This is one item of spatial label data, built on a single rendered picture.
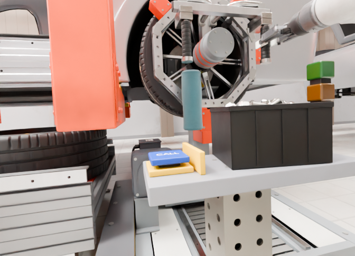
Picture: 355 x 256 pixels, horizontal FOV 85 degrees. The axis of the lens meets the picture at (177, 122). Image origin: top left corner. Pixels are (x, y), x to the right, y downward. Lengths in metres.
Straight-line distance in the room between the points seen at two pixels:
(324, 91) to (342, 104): 7.24
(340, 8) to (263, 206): 0.51
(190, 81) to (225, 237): 0.60
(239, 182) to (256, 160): 0.06
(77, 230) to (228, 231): 0.52
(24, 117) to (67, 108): 4.55
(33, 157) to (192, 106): 0.63
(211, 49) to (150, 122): 3.90
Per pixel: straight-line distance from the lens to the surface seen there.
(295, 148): 0.42
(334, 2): 0.68
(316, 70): 0.55
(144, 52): 1.05
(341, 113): 7.73
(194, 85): 0.83
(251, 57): 1.15
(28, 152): 0.89
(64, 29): 0.65
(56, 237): 0.81
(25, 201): 0.79
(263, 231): 0.46
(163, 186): 0.30
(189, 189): 0.31
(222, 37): 0.91
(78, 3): 0.68
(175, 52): 1.30
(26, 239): 0.83
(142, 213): 0.89
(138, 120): 4.64
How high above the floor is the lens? 0.56
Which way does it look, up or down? 3 degrees down
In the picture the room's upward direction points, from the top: 3 degrees counter-clockwise
